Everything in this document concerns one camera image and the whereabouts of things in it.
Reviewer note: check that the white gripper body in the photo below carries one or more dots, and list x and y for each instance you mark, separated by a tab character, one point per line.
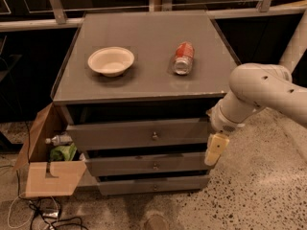
222	121

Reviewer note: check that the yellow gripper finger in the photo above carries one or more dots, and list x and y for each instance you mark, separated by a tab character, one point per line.
216	144

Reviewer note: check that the grey top drawer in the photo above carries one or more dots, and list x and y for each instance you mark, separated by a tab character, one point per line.
121	135

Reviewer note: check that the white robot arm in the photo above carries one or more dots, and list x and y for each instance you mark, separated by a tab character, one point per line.
253	87

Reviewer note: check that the grey bottom drawer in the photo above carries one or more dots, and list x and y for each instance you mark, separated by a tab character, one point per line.
154	185

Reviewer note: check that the grey drawer cabinet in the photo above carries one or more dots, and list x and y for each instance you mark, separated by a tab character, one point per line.
149	90

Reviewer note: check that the red soda can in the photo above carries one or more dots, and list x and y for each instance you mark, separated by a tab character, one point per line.
183	59

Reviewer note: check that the white paper bowl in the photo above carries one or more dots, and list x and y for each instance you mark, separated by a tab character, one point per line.
111	61

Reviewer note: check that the green plastic bag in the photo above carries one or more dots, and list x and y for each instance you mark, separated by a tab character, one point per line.
63	153

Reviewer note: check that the clear plastic bottle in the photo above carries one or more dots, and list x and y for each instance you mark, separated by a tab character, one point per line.
59	140

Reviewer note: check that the brown cardboard box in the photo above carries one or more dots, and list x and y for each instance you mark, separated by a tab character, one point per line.
47	178

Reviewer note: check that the small power adapter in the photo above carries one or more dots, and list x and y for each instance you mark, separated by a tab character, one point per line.
51	214

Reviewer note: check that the metal railing frame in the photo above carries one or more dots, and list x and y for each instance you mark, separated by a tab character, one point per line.
25	15

